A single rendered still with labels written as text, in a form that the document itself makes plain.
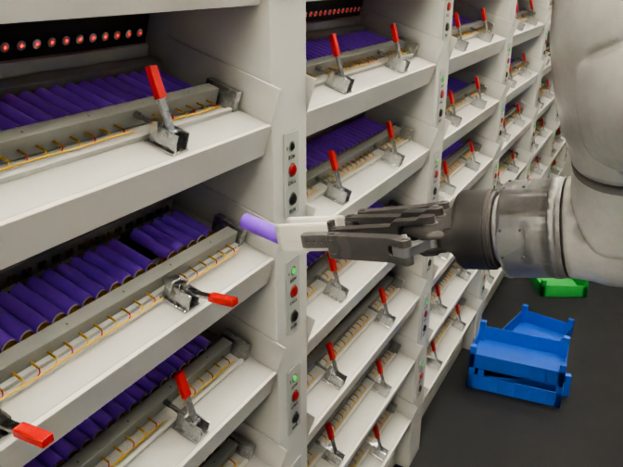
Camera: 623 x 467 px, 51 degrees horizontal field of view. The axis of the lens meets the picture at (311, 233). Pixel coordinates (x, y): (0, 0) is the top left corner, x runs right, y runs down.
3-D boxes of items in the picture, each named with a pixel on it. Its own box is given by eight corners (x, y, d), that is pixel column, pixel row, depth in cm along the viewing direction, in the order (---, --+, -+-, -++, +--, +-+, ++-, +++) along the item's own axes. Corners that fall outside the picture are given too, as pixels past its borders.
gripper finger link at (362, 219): (438, 209, 62) (445, 205, 63) (341, 210, 69) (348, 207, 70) (444, 247, 63) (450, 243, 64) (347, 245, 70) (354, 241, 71)
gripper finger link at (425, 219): (441, 250, 63) (438, 256, 62) (335, 255, 67) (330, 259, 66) (437, 212, 62) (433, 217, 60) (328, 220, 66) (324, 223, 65)
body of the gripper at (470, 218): (508, 177, 62) (416, 183, 67) (487, 203, 55) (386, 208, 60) (515, 251, 64) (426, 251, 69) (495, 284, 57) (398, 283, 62)
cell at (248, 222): (247, 209, 73) (296, 231, 71) (249, 220, 75) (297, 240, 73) (237, 220, 72) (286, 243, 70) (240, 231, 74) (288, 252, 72)
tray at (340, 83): (429, 83, 144) (452, 22, 138) (298, 141, 95) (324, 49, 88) (350, 50, 150) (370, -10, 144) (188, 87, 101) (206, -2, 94)
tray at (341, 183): (424, 166, 152) (445, 111, 145) (298, 259, 102) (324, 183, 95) (349, 131, 158) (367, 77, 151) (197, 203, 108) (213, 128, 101)
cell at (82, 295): (52, 279, 75) (94, 306, 73) (39, 285, 73) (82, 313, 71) (53, 266, 74) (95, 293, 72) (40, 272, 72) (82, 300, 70)
